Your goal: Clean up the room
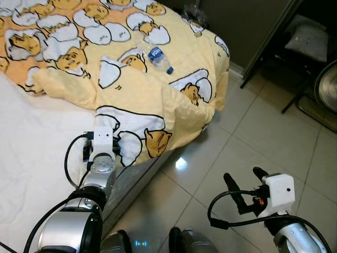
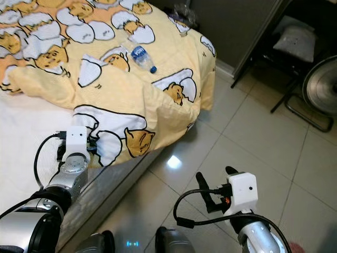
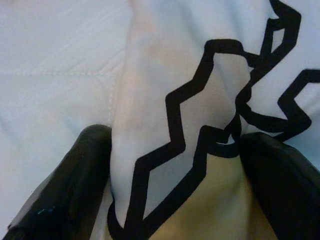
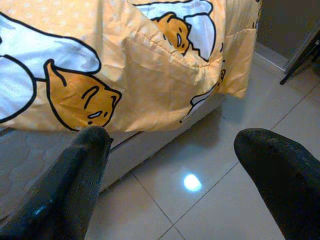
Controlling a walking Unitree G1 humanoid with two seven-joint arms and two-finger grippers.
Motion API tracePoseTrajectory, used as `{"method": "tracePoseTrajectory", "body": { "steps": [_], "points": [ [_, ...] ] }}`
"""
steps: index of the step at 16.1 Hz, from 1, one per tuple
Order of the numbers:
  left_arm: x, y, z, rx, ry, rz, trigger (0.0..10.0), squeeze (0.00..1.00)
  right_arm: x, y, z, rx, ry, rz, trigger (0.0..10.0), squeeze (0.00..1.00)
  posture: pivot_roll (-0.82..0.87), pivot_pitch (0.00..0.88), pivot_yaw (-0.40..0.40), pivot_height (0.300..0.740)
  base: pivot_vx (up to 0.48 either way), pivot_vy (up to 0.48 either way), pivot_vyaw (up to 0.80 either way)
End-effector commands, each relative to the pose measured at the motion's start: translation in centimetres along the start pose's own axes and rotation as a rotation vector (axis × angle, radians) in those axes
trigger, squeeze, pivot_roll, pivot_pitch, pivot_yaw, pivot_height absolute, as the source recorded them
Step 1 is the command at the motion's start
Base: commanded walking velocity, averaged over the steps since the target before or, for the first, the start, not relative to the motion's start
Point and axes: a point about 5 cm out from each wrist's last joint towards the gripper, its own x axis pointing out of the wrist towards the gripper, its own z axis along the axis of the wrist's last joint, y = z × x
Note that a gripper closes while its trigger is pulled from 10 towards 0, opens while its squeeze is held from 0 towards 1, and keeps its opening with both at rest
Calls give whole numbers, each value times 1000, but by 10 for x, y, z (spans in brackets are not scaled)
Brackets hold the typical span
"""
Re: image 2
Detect grey floor fan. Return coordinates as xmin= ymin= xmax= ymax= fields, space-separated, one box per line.
xmin=271 ymin=55 xmax=337 ymax=132

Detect white mattress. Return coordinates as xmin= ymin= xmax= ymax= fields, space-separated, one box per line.
xmin=0 ymin=74 xmax=164 ymax=253

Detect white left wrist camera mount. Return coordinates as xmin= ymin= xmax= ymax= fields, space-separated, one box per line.
xmin=65 ymin=125 xmax=91 ymax=163

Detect yellow egg print blanket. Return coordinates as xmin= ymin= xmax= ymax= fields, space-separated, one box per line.
xmin=0 ymin=0 xmax=216 ymax=168

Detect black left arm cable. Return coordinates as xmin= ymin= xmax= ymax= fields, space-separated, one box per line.
xmin=0 ymin=131 xmax=68 ymax=219

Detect dark wardrobe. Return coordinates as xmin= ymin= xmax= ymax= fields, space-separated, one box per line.
xmin=163 ymin=0 xmax=290 ymax=87

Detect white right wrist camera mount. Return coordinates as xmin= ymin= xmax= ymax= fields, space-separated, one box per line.
xmin=228 ymin=172 xmax=259 ymax=214

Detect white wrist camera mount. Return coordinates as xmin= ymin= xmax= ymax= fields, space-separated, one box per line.
xmin=65 ymin=125 xmax=91 ymax=163
xmin=228 ymin=172 xmax=259 ymax=214

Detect crumpled plastic bag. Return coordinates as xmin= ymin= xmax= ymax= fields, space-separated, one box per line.
xmin=171 ymin=3 xmax=195 ymax=36

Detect grey seat cushion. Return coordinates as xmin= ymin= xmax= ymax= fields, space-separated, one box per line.
xmin=273 ymin=16 xmax=319 ymax=63

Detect robot right leg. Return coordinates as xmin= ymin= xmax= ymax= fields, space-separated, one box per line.
xmin=155 ymin=227 xmax=195 ymax=253

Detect black metal chair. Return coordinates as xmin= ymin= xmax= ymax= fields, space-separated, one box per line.
xmin=232 ymin=0 xmax=337 ymax=114

